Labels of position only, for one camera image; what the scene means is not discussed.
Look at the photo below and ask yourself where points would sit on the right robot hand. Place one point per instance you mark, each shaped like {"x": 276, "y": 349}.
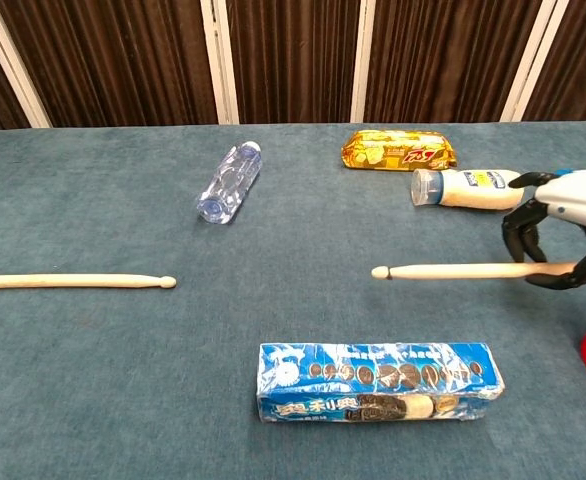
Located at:
{"x": 578, "y": 195}

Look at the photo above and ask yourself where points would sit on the white bottle with clear cap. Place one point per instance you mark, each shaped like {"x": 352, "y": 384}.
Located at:
{"x": 473, "y": 195}

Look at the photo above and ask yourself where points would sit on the golden snack packet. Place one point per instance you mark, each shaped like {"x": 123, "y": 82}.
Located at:
{"x": 398, "y": 150}

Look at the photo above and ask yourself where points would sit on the blue cookie box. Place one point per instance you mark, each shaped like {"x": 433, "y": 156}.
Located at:
{"x": 373, "y": 380}

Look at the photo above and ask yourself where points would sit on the clear plastic water bottle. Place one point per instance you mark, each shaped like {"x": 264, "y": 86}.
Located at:
{"x": 228, "y": 185}

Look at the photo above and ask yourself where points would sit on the teal table cloth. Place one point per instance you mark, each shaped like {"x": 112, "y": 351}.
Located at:
{"x": 123, "y": 350}

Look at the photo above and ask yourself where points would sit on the white partition post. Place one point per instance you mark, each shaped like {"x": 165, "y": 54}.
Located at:
{"x": 13, "y": 65}
{"x": 220, "y": 65}
{"x": 363, "y": 60}
{"x": 533, "y": 55}

